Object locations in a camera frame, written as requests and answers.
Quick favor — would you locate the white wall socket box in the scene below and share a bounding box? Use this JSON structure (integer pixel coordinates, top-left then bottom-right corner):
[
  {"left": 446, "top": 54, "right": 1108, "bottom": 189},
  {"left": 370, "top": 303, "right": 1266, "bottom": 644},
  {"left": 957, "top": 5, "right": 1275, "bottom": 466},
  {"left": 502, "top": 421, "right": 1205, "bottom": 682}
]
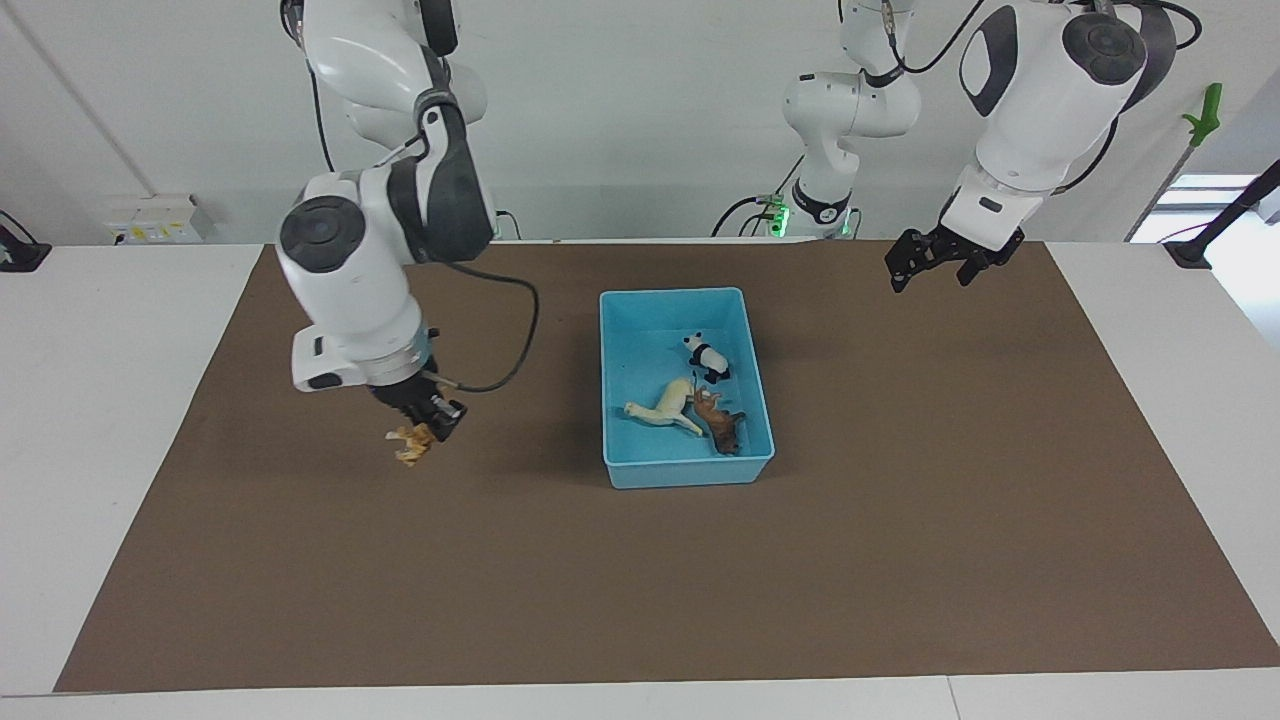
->
[{"left": 105, "top": 195, "right": 216, "bottom": 244}]

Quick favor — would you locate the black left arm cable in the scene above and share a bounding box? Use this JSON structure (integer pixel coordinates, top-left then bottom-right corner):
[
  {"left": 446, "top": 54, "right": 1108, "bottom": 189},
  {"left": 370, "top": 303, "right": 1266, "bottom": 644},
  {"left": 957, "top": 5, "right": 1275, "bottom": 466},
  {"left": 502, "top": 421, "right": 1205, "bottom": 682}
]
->
[{"left": 885, "top": 0, "right": 1201, "bottom": 196}]

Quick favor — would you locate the black left base cable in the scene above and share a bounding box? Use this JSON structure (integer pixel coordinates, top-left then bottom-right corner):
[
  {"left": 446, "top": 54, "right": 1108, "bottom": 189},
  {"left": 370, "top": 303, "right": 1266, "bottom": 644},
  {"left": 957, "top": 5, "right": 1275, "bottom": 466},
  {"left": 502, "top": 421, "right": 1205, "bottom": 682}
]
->
[{"left": 712, "top": 150, "right": 806, "bottom": 239}]

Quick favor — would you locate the blue plastic storage box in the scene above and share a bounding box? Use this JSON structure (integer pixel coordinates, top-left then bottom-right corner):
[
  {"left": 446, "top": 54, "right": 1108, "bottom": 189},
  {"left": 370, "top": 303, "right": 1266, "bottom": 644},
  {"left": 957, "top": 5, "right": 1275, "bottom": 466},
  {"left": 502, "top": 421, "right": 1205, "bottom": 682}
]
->
[{"left": 599, "top": 287, "right": 776, "bottom": 490}]

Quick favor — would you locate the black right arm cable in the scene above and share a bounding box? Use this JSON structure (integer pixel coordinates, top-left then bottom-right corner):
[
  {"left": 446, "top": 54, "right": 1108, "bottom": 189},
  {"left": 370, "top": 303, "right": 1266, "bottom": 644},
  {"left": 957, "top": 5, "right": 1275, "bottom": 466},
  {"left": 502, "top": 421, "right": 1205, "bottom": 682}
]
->
[{"left": 312, "top": 70, "right": 541, "bottom": 393}]

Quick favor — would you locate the green-handled pole tool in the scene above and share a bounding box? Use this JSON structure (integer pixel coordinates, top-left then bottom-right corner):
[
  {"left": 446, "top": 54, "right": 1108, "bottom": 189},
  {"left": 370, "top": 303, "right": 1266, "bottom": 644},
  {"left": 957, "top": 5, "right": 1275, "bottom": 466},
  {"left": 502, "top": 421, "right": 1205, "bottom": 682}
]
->
[{"left": 1125, "top": 83, "right": 1223, "bottom": 241}]

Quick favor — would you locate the black table clamp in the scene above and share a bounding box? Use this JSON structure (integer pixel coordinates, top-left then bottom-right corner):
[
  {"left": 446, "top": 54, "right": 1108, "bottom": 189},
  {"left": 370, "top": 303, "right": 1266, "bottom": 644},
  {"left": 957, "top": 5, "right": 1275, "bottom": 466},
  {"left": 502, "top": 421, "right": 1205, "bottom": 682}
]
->
[{"left": 0, "top": 210, "right": 51, "bottom": 273}]

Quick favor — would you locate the black and white panda toy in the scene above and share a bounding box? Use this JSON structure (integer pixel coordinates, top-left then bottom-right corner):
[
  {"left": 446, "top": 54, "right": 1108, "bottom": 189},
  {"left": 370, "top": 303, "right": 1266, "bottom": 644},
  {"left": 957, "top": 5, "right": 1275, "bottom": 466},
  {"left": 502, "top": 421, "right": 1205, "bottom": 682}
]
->
[{"left": 683, "top": 333, "right": 733, "bottom": 384}]

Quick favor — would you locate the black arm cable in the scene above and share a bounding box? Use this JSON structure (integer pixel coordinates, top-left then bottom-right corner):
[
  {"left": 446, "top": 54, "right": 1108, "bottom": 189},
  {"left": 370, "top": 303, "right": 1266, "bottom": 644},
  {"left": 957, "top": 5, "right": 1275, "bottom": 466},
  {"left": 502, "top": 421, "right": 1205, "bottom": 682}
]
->
[
  {"left": 312, "top": 70, "right": 541, "bottom": 393},
  {"left": 885, "top": 0, "right": 1201, "bottom": 196}
]

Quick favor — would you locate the black slanted stand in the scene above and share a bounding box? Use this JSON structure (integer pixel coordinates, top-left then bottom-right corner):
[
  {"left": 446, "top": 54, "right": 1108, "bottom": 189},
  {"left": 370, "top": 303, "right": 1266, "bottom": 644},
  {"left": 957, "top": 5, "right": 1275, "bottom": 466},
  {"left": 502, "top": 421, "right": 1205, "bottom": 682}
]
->
[{"left": 1165, "top": 160, "right": 1280, "bottom": 269}]

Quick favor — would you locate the brown table mat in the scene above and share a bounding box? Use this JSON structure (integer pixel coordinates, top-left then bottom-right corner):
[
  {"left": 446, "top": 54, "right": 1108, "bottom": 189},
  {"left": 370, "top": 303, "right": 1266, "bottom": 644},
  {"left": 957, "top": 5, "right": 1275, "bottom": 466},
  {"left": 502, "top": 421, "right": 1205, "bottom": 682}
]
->
[{"left": 55, "top": 240, "right": 1280, "bottom": 693}]

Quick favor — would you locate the orange striped tiger toy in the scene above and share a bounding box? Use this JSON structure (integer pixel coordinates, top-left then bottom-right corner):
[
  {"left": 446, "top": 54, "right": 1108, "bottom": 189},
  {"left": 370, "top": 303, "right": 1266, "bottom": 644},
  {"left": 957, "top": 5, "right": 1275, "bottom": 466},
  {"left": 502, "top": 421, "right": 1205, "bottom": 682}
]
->
[{"left": 386, "top": 420, "right": 441, "bottom": 468}]

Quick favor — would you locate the cream horse toy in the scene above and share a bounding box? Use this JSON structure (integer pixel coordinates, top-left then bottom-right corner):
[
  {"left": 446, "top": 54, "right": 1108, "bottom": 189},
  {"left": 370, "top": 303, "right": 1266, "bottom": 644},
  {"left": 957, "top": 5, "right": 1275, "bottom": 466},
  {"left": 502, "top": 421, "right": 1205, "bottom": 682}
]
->
[{"left": 624, "top": 378, "right": 706, "bottom": 438}]

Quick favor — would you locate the brown lion toy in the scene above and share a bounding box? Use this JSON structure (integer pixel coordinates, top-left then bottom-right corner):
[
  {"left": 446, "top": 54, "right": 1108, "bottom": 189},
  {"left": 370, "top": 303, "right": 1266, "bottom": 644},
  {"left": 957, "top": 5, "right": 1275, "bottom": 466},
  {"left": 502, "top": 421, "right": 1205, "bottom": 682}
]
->
[{"left": 693, "top": 385, "right": 748, "bottom": 457}]

